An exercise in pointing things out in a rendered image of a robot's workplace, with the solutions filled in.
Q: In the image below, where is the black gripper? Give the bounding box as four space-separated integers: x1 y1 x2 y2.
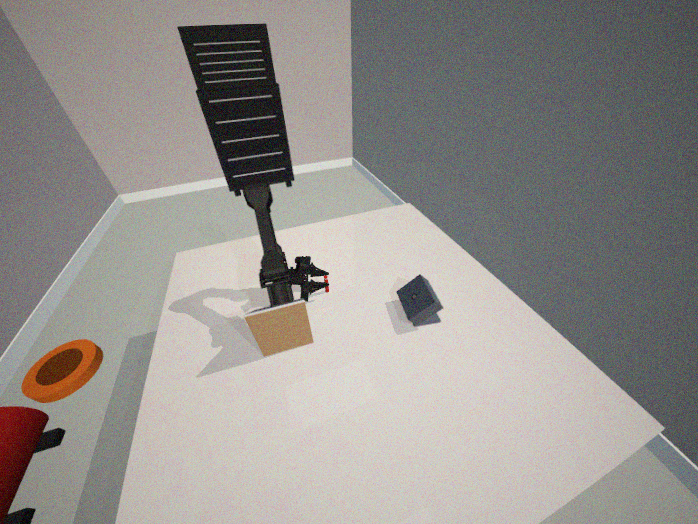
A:
288 256 329 302

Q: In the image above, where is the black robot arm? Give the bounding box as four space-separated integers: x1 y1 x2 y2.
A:
242 181 309 307

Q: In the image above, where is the dark grey square panel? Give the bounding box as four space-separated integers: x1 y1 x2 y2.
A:
397 274 443 327

